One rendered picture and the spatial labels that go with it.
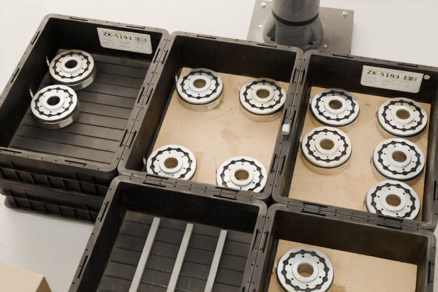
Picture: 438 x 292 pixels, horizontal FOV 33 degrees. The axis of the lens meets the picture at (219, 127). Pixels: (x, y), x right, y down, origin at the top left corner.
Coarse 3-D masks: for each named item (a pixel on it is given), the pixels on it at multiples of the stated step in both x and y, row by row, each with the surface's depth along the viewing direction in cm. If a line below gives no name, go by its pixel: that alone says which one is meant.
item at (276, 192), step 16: (304, 64) 156; (384, 64) 155; (400, 64) 155; (416, 64) 155; (304, 80) 153; (288, 144) 143; (432, 176) 137; (272, 192) 136; (432, 192) 135; (320, 208) 134; (336, 208) 133; (432, 208) 133; (400, 224) 131; (416, 224) 131; (432, 224) 130
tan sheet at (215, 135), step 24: (216, 72) 169; (168, 120) 161; (192, 120) 161; (216, 120) 160; (240, 120) 160; (168, 144) 157; (192, 144) 156; (216, 144) 156; (240, 144) 156; (264, 144) 156
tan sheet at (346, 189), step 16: (368, 96) 163; (368, 112) 160; (304, 128) 158; (352, 128) 157; (368, 128) 157; (352, 144) 155; (368, 144) 155; (416, 144) 154; (352, 160) 152; (368, 160) 152; (304, 176) 150; (320, 176) 150; (336, 176) 150; (352, 176) 150; (368, 176) 150; (304, 192) 148; (320, 192) 148; (336, 192) 147; (352, 192) 147; (416, 192) 147; (352, 208) 145
